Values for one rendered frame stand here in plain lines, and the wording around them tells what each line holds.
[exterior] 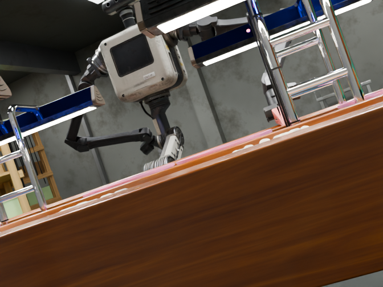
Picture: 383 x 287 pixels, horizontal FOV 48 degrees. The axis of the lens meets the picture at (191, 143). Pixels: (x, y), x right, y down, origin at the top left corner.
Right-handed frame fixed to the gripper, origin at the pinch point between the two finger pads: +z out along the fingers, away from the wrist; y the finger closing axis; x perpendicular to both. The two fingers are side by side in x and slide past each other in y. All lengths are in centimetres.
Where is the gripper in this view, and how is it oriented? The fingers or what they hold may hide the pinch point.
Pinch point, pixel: (283, 124)
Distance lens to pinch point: 158.4
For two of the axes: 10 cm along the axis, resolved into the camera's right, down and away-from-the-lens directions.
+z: 0.7, 6.5, -7.6
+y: 9.2, -3.3, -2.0
